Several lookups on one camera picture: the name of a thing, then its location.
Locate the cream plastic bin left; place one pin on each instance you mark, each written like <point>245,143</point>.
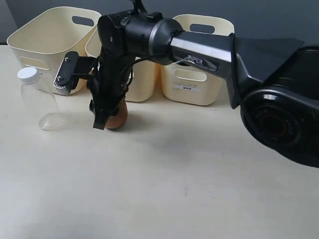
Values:
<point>44,41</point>

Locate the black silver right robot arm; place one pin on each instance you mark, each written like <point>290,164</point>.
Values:
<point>274,82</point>

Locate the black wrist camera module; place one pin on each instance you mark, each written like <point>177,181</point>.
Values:
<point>73,68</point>

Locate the cream plastic bin right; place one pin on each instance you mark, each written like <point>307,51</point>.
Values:
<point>187,84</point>

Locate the clear plastic bottle white cap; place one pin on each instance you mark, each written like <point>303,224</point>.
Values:
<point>39,100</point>

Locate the cream plastic bin middle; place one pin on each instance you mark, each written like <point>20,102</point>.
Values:
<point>145,74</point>

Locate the cream plastic bin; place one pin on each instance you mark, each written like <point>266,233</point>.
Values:
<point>44,41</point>
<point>187,84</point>
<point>145,74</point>

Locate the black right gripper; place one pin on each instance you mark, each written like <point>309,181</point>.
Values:
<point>108,87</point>

